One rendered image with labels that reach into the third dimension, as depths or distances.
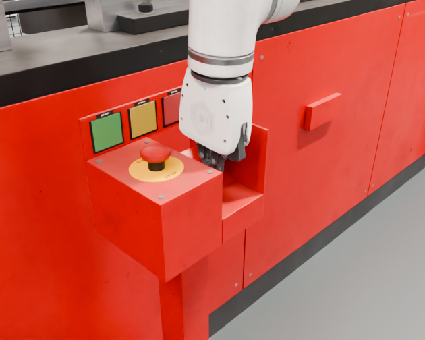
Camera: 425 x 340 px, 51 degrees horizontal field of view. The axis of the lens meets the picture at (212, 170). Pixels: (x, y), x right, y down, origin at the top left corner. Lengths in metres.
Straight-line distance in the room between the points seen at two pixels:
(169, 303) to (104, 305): 0.27
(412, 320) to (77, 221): 1.08
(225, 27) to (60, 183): 0.41
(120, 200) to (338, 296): 1.08
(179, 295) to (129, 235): 0.17
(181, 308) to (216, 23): 0.44
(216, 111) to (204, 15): 0.12
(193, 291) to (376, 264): 1.07
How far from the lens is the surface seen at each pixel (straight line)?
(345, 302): 1.55
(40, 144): 0.76
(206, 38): 0.55
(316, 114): 1.28
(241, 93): 0.57
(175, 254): 0.58
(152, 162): 0.58
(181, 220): 0.56
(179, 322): 0.78
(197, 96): 0.60
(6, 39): 0.83
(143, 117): 0.66
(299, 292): 1.54
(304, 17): 1.16
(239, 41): 0.55
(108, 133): 0.63
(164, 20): 0.92
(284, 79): 1.14
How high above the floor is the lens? 1.07
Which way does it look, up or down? 29 degrees down
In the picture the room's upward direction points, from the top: straight up
